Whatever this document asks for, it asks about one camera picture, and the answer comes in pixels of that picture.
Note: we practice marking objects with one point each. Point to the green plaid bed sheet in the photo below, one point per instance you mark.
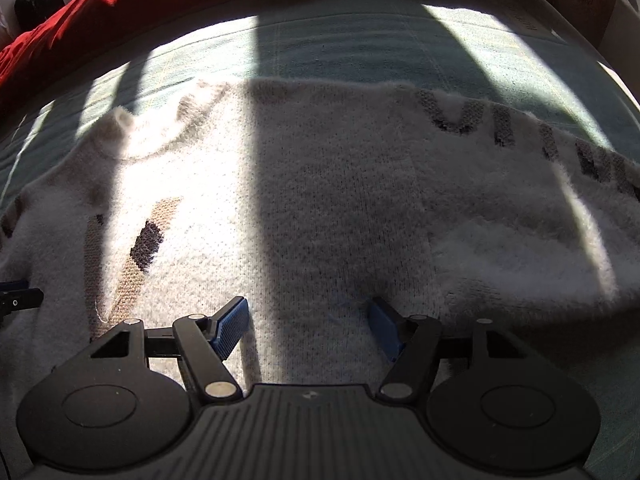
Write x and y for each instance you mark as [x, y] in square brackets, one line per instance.
[350, 45]

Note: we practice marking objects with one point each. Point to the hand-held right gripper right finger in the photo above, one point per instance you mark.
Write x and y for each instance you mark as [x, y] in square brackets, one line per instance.
[385, 327]

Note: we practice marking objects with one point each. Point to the red duvet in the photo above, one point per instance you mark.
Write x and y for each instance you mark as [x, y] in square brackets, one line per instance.
[100, 5]

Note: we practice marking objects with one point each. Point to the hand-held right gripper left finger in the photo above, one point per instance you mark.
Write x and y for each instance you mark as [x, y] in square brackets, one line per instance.
[230, 325]

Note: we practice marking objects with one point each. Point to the black hanging bag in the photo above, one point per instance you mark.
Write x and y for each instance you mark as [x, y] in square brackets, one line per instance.
[37, 5]

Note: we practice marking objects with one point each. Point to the white fuzzy lettered sweater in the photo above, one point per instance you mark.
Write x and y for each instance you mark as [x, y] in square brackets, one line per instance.
[325, 185]

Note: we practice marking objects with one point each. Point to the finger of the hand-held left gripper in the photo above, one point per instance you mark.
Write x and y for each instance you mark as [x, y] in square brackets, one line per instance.
[20, 299]

